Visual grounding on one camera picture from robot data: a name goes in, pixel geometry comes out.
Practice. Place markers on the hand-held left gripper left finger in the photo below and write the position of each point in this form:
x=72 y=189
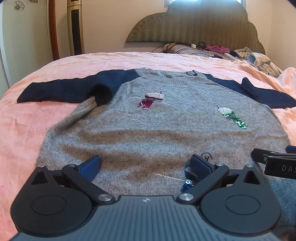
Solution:
x=90 y=166

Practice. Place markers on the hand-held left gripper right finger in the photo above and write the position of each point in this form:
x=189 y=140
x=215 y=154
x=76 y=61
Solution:
x=200 y=166

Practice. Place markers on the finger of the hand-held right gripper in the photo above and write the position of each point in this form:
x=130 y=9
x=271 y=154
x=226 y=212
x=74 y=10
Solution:
x=291 y=149
x=263 y=156

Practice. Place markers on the grey and navy knit sweater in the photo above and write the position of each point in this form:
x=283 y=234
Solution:
x=150 y=129

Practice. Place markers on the pile of light clothes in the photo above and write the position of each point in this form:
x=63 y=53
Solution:
x=261 y=60

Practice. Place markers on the grey cloth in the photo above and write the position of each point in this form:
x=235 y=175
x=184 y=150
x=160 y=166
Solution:
x=284 y=199

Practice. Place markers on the pink blanket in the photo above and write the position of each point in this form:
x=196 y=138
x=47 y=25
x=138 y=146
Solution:
x=34 y=125

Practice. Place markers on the pink cloth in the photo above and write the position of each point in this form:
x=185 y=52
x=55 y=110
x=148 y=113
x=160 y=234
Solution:
x=217 y=48

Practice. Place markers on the patterned pillow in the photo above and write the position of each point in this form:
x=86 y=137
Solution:
x=182 y=49

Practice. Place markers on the gold tower fan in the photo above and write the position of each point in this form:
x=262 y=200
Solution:
x=75 y=27

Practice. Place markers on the olive padded headboard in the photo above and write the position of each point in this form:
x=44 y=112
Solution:
x=196 y=25

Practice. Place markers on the white flowered wardrobe door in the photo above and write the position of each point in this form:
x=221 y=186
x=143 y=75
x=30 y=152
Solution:
x=25 y=34

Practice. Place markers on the window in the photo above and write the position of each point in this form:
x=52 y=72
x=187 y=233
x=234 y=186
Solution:
x=167 y=2

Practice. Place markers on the wooden door frame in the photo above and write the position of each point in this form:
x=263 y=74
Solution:
x=53 y=34

